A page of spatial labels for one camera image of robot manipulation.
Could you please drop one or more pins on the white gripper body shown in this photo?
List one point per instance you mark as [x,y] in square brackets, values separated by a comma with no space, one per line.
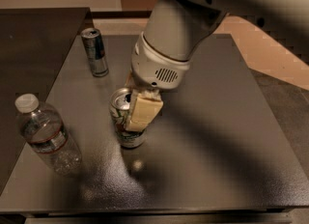
[154,69]

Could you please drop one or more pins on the silver blue energy drink can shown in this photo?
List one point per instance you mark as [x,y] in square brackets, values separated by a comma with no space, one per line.
[93,44]

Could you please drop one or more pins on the green white 7up can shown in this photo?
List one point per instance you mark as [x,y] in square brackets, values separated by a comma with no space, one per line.
[118,108]

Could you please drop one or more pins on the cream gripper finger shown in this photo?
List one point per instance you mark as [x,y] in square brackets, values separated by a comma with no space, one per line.
[144,106]
[129,80]

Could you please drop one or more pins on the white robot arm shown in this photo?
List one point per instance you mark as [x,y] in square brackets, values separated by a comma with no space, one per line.
[162,53]

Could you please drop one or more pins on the clear plastic water bottle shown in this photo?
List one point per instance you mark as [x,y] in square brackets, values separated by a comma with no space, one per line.
[42,127]

